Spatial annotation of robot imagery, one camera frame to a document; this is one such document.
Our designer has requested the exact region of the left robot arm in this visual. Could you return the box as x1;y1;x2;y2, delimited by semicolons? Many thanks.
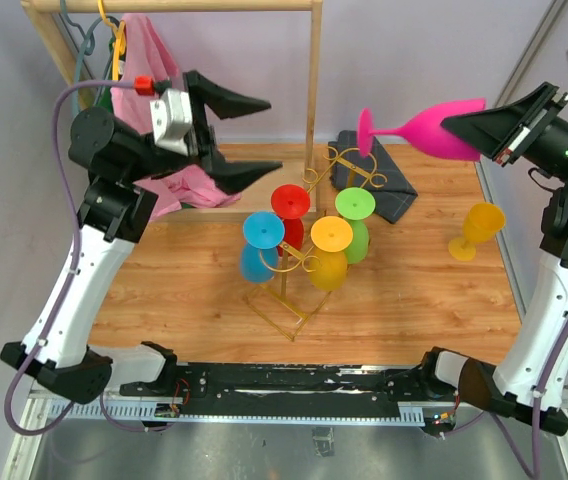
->
0;70;280;404

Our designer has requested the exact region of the blue wine glass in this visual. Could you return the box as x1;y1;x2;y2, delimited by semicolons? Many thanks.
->
240;211;285;284

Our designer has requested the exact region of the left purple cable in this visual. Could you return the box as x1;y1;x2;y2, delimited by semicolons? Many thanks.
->
4;74;173;435

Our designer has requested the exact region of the pink wine glass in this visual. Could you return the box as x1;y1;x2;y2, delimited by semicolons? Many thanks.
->
356;98;486;162

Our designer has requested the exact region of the grey folded cloth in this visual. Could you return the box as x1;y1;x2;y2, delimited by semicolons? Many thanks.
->
328;130;418;224

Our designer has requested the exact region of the blue-grey hanger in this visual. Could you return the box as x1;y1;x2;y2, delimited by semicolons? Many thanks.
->
59;0;120;118

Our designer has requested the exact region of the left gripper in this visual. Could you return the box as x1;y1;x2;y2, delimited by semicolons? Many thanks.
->
124;72;283;194

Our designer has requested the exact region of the red wine glass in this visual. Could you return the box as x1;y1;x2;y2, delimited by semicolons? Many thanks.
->
271;184;310;250

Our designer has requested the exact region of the aluminium frame rail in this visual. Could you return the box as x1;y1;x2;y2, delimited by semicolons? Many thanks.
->
0;357;568;480

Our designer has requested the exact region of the yellow hanger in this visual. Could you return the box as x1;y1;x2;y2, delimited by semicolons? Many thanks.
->
97;0;127;81

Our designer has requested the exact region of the wooden clothes rack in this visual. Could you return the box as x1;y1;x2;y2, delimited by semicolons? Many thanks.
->
21;1;323;222

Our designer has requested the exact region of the purple cable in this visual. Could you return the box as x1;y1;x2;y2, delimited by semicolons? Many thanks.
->
451;279;568;479
4;74;173;435

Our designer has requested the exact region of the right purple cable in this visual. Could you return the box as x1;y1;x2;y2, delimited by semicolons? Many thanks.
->
451;279;568;479

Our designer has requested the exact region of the green wine glass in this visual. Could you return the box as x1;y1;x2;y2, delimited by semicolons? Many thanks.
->
335;187;376;265

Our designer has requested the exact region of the green garment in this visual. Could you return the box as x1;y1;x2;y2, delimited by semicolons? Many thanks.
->
94;37;115;113

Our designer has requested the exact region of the pink garment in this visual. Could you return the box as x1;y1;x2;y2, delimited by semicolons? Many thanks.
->
111;13;241;220

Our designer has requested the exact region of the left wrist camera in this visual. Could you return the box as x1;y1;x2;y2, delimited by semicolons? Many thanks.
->
150;88;193;156

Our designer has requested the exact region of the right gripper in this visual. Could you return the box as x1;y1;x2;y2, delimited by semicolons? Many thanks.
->
441;79;568;186

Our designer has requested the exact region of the orange wine glass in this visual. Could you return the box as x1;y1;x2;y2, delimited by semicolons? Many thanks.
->
448;202;506;261
309;216;353;292

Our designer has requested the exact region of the gold wire glass rack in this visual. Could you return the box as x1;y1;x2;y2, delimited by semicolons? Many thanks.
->
244;147;386;341

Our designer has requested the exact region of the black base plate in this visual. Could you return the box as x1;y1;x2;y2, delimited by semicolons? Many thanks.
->
118;363;452;421

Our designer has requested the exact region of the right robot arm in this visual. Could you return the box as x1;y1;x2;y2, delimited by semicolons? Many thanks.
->
416;82;568;436

